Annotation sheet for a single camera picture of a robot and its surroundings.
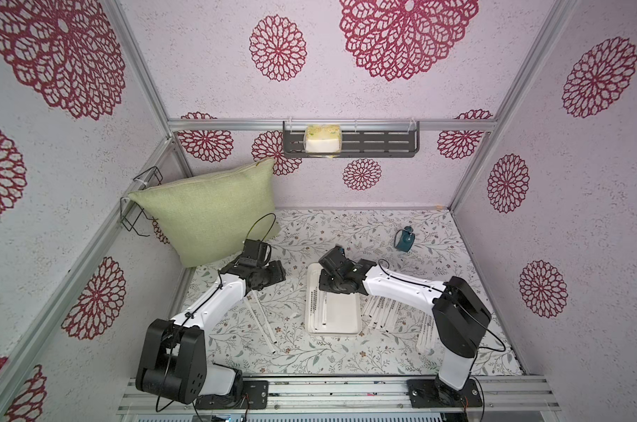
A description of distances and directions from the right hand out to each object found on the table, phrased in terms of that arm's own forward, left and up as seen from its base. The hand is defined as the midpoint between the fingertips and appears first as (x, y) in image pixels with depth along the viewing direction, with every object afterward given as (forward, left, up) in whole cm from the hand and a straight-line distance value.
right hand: (319, 280), depth 88 cm
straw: (-11, +22, -7) cm, 25 cm away
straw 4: (-9, -2, -1) cm, 9 cm away
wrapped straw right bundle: (-7, -21, -8) cm, 24 cm away
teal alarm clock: (+21, -33, -3) cm, 39 cm away
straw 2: (-9, +19, -8) cm, 23 cm away
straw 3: (-4, +2, -8) cm, 9 cm away
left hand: (+1, +14, +1) cm, 14 cm away
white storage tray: (-8, -3, -9) cm, 12 cm away
